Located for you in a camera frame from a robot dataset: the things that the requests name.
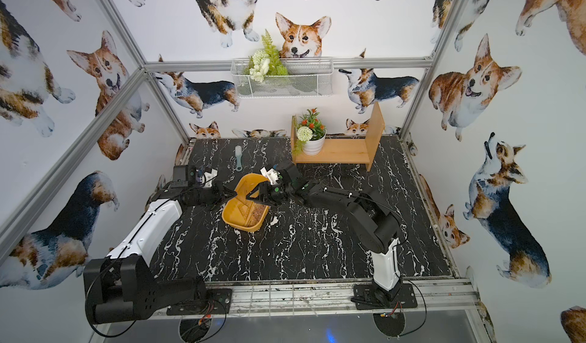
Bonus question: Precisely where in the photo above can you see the white wire wall basket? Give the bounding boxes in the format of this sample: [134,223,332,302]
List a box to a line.
[230,58,334,98]

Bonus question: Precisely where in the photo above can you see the green fern white flowers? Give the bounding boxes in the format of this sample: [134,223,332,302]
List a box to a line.
[244,30,288,83]

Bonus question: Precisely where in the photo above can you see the white potted plant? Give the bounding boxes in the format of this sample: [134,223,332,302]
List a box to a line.
[293,108,327,156]

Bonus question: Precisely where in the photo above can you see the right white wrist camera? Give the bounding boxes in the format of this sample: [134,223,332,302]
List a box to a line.
[260,161,302,186]

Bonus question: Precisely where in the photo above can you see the yellow plastic storage box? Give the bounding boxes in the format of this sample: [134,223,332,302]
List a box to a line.
[222,173,270,233]

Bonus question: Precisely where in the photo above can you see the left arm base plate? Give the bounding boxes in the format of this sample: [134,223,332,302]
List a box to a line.
[166,288,233,316]

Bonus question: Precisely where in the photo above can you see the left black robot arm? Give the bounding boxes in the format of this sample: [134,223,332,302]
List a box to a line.
[83,184,237,325]

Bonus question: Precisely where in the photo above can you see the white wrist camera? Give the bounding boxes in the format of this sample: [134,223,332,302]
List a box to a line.
[169,164,218,188]
[260,161,302,186]

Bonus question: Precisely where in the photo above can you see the teal cleaning brush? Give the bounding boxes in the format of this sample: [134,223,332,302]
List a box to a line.
[234,146,243,172]

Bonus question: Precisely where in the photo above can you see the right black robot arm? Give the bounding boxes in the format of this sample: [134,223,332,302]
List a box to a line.
[246,181,401,308]

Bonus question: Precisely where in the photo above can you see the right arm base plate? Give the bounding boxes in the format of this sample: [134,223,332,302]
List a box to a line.
[350,283,418,310]

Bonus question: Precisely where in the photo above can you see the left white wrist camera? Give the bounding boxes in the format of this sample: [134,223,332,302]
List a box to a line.
[169,164,218,188]

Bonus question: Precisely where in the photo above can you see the wooden shelf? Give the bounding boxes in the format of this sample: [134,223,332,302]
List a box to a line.
[291,103,385,172]

